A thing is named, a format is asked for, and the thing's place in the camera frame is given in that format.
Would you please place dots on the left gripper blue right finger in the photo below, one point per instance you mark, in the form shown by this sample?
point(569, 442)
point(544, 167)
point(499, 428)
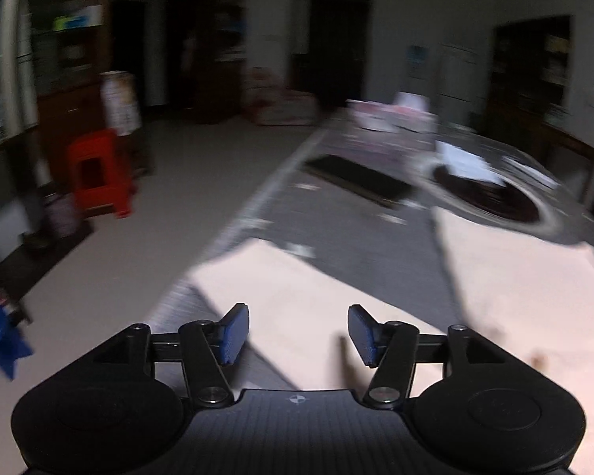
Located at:
point(390, 349)

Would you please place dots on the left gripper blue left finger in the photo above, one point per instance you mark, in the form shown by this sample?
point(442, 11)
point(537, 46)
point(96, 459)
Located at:
point(206, 348)

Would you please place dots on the cream white garment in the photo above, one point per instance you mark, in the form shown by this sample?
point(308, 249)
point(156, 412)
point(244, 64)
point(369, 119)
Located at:
point(533, 297)

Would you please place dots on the red plastic stool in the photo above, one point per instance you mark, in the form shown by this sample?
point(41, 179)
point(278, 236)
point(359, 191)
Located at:
point(100, 173)

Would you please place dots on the white folded paper towel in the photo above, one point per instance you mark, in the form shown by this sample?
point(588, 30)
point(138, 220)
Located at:
point(467, 165)

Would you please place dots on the round black table hotplate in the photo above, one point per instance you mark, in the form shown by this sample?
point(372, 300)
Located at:
point(513, 204)

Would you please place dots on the white remote control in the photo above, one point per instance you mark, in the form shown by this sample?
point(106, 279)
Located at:
point(533, 173)

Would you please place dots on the small pink tissue pack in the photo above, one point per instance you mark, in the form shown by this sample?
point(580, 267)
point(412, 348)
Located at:
point(369, 116)

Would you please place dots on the white printed bag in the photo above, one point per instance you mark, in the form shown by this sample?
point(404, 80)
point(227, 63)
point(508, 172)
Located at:
point(121, 109)

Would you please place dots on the pink fan on floor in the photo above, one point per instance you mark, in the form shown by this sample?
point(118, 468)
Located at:
point(268, 102)

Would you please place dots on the water dispenser with blue bottle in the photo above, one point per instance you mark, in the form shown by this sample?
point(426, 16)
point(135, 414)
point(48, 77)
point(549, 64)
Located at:
point(417, 69)

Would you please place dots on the dark wooden door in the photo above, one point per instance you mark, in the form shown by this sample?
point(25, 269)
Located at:
point(331, 50)

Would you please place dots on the white refrigerator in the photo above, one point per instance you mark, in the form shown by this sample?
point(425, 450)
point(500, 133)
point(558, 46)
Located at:
point(457, 84)

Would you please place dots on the dark wooden shelf cabinet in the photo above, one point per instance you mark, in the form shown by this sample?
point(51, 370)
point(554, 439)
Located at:
point(182, 56)

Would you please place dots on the dark wall shelf unit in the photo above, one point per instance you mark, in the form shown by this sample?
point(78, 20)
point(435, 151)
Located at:
point(528, 73)

